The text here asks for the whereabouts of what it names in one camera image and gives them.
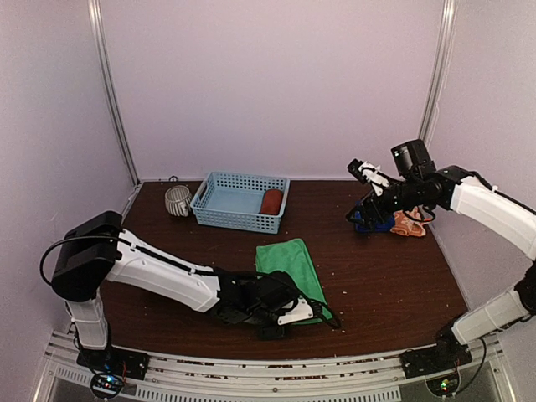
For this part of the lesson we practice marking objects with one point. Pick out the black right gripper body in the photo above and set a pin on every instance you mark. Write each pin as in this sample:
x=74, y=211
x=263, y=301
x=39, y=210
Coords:
x=384, y=212

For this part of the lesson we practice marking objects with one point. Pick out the green towel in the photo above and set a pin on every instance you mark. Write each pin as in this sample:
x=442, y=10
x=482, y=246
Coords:
x=292, y=257

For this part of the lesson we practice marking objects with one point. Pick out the right aluminium corner post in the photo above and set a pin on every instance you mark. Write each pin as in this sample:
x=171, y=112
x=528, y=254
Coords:
x=439, y=71

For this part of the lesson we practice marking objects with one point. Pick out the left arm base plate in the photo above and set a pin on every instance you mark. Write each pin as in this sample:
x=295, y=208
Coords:
x=117, y=361

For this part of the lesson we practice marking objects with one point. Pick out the striped ceramic cup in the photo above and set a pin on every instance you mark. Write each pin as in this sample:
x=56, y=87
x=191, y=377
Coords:
x=178, y=200

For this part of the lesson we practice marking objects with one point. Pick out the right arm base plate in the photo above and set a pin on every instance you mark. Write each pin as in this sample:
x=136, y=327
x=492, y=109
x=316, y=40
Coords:
x=433, y=360

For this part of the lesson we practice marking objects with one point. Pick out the light blue perforated basket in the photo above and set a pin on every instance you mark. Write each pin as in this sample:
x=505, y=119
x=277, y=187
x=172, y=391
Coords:
x=233, y=201

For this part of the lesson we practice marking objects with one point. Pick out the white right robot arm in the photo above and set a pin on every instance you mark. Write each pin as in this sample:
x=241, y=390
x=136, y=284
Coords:
x=467, y=193

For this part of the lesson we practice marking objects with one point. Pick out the blue towel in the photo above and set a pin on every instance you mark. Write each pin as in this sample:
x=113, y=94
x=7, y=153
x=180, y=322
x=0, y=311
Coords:
x=380, y=227

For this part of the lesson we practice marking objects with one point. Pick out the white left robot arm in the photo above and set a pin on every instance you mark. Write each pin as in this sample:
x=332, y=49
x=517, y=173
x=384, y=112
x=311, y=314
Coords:
x=101, y=250

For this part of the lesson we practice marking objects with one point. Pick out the rust brown towel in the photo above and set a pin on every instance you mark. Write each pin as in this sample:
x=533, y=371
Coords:
x=271, y=202

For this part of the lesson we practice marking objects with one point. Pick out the white cloth under green towel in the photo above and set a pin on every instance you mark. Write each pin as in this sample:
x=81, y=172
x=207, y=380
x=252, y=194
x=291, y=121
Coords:
x=409, y=223

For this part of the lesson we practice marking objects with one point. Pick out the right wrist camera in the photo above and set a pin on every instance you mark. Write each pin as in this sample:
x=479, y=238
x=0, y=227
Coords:
x=367, y=173

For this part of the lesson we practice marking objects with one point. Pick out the left aluminium corner post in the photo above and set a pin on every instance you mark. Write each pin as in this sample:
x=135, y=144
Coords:
x=97, y=27

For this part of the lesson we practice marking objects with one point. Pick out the aluminium corner post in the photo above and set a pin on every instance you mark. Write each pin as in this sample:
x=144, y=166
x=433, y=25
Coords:
x=439, y=71
x=97, y=27

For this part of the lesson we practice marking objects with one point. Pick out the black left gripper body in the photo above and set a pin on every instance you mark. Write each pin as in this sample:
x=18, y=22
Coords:
x=267, y=334

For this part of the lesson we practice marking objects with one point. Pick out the aluminium front rail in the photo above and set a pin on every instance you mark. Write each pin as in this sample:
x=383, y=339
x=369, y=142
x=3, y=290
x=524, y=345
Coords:
x=369, y=377

